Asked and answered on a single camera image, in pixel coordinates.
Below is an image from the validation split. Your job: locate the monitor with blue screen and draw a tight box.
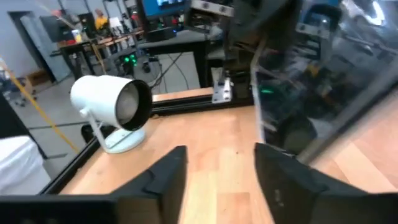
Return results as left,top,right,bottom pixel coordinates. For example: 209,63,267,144
141,0,190,19

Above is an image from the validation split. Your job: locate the white spot lamp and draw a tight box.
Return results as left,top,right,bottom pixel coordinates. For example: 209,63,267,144
70,74,154,155

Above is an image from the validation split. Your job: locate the black aluminium table frame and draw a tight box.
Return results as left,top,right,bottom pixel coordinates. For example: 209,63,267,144
40,93,254,195

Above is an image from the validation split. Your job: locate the clear black-tray CD jewel case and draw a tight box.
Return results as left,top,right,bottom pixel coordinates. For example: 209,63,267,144
250,30,398,164

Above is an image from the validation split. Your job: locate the person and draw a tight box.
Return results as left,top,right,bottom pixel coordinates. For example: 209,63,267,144
93,8,110,32

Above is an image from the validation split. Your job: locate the wooden desk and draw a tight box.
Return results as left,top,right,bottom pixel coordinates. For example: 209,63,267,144
57,29,147,80

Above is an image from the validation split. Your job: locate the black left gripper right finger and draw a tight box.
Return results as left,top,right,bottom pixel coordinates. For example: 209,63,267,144
254,142,398,224

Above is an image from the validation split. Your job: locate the grey metal bracket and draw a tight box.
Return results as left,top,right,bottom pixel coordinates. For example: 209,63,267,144
211,67,233,105

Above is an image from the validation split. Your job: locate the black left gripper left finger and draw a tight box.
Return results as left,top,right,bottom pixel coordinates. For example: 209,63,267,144
109,145,189,224

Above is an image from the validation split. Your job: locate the white trash bin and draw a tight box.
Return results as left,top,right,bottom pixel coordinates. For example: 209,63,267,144
0,135,52,195

